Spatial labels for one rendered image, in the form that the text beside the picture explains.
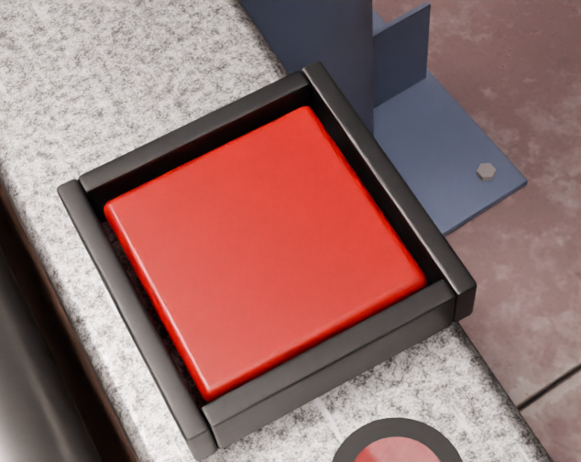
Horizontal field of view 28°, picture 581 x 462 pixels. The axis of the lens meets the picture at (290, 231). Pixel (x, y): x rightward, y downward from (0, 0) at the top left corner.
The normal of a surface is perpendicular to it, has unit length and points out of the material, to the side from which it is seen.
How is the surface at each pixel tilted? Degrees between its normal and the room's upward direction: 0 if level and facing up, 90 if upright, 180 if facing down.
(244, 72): 0
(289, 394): 90
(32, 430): 32
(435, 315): 90
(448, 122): 0
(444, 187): 0
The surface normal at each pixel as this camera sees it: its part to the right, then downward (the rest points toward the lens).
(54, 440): 0.52, -0.65
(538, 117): -0.07, -0.48
